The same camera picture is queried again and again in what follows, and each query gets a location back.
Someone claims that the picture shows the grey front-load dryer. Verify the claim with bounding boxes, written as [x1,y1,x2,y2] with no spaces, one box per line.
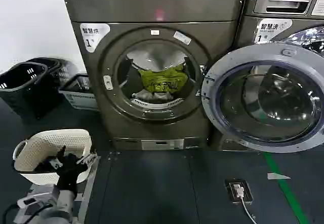
[60,0,248,151]

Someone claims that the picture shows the white plug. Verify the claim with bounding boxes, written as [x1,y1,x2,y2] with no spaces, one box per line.
[233,183,246,199]

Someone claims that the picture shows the dark clothes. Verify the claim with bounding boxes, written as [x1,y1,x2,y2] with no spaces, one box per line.
[33,150,85,173]

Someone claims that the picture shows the green garment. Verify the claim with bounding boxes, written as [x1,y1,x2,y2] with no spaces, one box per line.
[137,64,189,95]

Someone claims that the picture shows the white woven laundry basket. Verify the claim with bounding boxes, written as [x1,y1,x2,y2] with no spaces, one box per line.
[12,129,93,184]

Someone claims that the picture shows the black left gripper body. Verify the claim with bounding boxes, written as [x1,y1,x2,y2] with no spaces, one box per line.
[56,158,88,197]

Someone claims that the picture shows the black plastic laundry basket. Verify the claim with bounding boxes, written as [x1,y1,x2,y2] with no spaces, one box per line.
[0,62,57,120]
[26,56,64,88]

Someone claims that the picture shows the grey translucent laundry basket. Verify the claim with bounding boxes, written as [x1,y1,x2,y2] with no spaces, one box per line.
[53,57,79,85]

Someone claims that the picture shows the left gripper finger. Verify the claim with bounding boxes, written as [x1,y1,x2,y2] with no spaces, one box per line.
[75,152,98,168]
[49,145,67,171]

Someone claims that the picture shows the white power cable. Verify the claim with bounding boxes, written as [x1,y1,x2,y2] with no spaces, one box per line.
[238,196,257,224]

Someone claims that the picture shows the round glass dryer door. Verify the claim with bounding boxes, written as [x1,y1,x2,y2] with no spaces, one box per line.
[201,44,324,154]

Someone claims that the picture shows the grey washer with chrome door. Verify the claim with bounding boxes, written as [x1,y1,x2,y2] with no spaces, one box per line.
[211,15,324,152]

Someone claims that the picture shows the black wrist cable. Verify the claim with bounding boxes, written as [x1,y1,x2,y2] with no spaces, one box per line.
[3,200,54,224]

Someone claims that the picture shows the white grey clothes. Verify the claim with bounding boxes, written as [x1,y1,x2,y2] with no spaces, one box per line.
[131,89,175,101]

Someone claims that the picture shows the white number sticker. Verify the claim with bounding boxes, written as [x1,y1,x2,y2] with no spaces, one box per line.
[79,22,111,54]
[255,18,293,44]

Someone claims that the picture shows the black floor socket box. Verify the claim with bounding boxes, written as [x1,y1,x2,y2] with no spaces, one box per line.
[224,178,254,204]

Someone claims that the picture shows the white paper scrap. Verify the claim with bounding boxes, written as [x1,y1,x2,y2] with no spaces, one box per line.
[267,172,292,180]

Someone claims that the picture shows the green floor tape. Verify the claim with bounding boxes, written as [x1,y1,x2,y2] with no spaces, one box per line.
[263,153,311,224]

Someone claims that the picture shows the white rectangular crate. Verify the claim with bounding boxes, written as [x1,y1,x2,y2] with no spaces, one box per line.
[58,73,99,112]

